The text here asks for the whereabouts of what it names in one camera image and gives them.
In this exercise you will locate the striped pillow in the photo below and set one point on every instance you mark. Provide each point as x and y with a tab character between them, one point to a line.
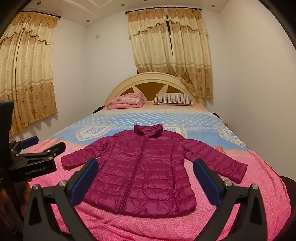
173	99

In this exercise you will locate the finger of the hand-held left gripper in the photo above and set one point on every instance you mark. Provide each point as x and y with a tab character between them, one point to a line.
29	141
54	149

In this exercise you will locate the dark curtain rod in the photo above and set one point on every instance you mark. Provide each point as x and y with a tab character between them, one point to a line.
41	13
161	9

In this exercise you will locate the cream wooden headboard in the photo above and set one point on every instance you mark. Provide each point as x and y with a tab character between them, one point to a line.
120	89

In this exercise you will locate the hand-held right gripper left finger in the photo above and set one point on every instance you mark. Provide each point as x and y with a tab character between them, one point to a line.
83	180

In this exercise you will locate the magenta puffer jacket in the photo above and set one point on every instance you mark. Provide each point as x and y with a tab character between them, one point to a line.
148	166

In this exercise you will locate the pink folded quilt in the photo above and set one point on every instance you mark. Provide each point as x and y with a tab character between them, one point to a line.
126	100

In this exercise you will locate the beige floral curtain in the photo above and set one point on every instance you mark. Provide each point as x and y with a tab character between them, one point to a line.
150	46
27	74
194	53

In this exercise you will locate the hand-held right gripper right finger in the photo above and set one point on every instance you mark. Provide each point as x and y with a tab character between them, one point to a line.
205	178

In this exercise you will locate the dark brown object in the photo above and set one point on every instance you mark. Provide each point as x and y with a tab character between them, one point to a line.
289	199

